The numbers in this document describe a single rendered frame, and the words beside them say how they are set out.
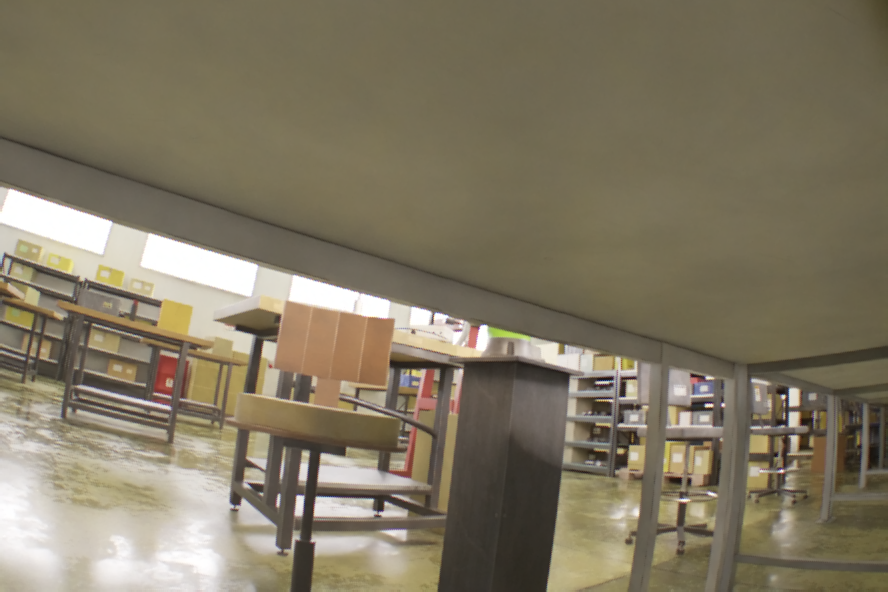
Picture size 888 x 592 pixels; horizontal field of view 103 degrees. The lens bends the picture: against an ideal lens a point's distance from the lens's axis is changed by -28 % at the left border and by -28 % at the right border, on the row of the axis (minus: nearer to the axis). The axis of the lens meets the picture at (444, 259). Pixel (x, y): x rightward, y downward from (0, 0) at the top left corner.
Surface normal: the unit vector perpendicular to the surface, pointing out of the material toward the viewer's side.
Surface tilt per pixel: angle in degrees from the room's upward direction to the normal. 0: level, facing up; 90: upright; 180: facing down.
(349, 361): 90
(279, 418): 90
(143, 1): 180
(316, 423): 90
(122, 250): 90
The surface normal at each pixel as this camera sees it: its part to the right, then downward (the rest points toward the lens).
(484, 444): -0.71, -0.29
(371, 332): -0.10, -0.33
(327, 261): 0.57, -0.20
